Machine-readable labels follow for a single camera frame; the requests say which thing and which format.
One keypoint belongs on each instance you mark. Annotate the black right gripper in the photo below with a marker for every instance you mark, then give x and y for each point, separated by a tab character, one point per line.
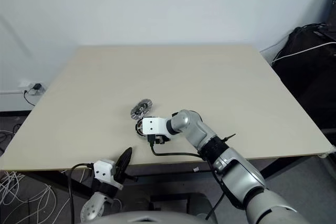
160	140

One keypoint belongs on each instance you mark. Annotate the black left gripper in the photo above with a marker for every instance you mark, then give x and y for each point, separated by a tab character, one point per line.
119	178

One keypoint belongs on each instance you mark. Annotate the motor stator with copper windings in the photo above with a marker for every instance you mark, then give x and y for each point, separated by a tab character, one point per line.
139	129

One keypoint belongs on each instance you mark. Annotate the silver motor gear cover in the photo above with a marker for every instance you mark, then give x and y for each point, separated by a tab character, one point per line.
143	106

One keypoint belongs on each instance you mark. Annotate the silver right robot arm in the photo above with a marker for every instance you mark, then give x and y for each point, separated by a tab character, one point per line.
236	171

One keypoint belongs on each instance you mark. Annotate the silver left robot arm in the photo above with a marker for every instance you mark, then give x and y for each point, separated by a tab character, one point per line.
92	205

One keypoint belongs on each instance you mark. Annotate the small white floor tag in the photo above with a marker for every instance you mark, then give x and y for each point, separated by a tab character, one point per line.
195	169

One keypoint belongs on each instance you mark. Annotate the silver robot torso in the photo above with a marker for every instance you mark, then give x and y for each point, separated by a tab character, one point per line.
147	214

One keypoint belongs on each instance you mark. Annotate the black power adapter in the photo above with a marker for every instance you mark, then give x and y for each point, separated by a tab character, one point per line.
37	86

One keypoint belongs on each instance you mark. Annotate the black bag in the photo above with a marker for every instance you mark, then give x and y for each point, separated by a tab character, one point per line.
302	90

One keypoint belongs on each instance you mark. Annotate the white table corner clamp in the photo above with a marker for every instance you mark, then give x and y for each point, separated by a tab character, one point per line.
325	154

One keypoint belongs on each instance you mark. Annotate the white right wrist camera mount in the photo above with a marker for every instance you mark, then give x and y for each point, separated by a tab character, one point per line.
155	127

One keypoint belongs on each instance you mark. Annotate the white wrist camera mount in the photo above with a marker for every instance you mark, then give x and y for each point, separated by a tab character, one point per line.
103	170
155	127

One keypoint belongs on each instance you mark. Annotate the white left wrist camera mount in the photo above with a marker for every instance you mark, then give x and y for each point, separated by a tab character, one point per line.
103	170

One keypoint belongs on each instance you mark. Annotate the white wall power outlet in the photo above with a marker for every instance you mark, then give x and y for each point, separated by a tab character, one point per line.
25	85

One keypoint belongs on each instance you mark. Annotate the black table frame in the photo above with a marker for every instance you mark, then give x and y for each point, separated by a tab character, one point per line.
286	166

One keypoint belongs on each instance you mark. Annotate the dark panel beside wall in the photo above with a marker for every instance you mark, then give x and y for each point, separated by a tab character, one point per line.
328	9

